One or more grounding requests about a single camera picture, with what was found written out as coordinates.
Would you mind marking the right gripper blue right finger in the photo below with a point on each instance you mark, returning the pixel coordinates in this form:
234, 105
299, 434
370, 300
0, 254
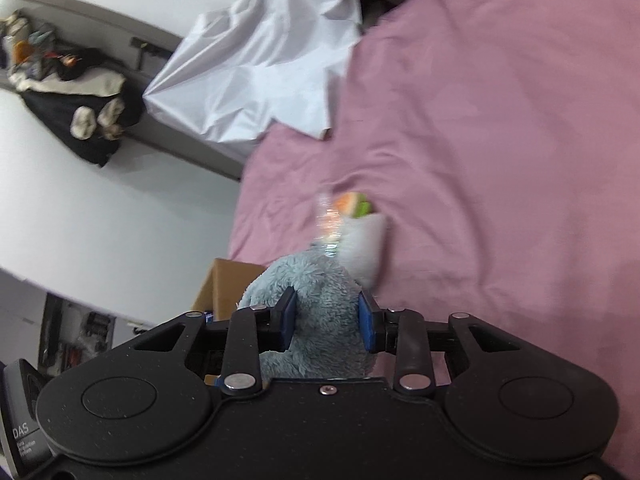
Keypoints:
401, 334

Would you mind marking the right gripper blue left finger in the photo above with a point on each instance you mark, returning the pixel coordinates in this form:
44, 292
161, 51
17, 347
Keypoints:
253, 331

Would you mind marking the grey pink plush toy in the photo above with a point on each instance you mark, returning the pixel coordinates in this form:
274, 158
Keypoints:
326, 342

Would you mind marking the plush hamburger toy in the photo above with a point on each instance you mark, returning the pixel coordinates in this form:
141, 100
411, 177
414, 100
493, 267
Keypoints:
352, 205

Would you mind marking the cardboard box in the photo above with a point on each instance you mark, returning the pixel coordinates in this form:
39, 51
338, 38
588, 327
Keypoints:
224, 286

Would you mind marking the clear bag with white stuffing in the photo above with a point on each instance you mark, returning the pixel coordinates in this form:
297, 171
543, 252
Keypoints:
356, 244

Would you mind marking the pink bed sheet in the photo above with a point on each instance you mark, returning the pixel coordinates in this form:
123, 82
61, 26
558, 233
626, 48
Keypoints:
500, 139

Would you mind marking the white draped cover sheet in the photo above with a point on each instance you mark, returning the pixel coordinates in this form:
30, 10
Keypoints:
241, 69

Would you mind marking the black clothes hanging on door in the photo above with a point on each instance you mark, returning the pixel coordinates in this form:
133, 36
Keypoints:
71, 90

